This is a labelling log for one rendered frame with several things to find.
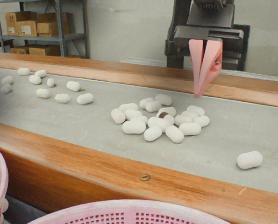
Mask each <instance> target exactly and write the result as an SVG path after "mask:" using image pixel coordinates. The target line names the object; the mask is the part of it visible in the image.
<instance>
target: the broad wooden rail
mask: <svg viewBox="0 0 278 224"><path fill-rule="evenodd" d="M0 68H1V69H9V70H18V69H20V68H28V69H29V70H30V72H35V73H36V72H37V71H40V70H45V71H46V72H47V74H50V75H57V76H65V77H75V78H82V79H89V80H96V81H103V82H111V83H118V84H127V85H134V86H140V87H147V88H154V89H161V90H167V91H176V92H182V93H189V94H194V75H193V71H192V70H185V69H177V68H168V67H160V66H152V65H141V64H134V63H121V62H111V61H101V60H91V59H80V58H69V57H58V56H41V55H29V54H16V53H2V52H0ZM202 96H208V97H214V98H222V99H228V100H234V101H241V102H247V103H253V104H259V105H266V106H273V107H278V82H276V81H270V80H263V79H256V78H250V77H240V76H233V75H226V74H218V75H217V76H216V77H215V78H214V79H213V80H212V81H211V82H210V83H209V84H208V85H207V87H206V88H205V90H204V91H203V93H202Z"/></svg>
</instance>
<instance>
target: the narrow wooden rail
mask: <svg viewBox="0 0 278 224"><path fill-rule="evenodd" d="M0 153H1V154H2V156H3V158H4V160H5V162H6V166H7V170H8V186H7V192H6V195H8V196H10V197H12V198H14V199H17V200H19V201H21V202H23V203H25V204H27V205H29V206H31V207H34V208H36V209H38V210H40V211H42V212H45V213H47V214H51V213H54V212H56V211H59V210H63V209H67V208H70V207H73V206H78V205H82V204H86V203H93V202H100V201H109V200H150V201H159V202H165V203H172V204H177V205H181V206H185V207H189V208H192V209H195V210H199V211H202V212H205V213H207V214H210V215H212V216H215V217H217V218H220V219H222V220H224V221H226V222H228V223H231V224H278V193H274V192H269V191H265V190H260V189H255V188H250V187H246V186H242V185H237V184H233V183H229V182H223V181H219V180H215V179H211V178H206V177H202V176H198V175H193V174H189V173H185V172H181V171H177V170H173V169H169V168H164V167H160V166H156V165H152V164H148V163H145V162H141V161H136V160H133V159H129V158H125V157H121V156H117V155H114V154H109V153H105V152H102V151H98V150H94V149H91V148H87V147H83V146H79V145H76V144H72V143H69V142H65V141H62V140H57V139H54V138H51V137H47V136H44V135H40V134H37V133H33V132H30V131H26V130H23V129H19V128H16V127H13V126H9V125H5V124H2V123H0Z"/></svg>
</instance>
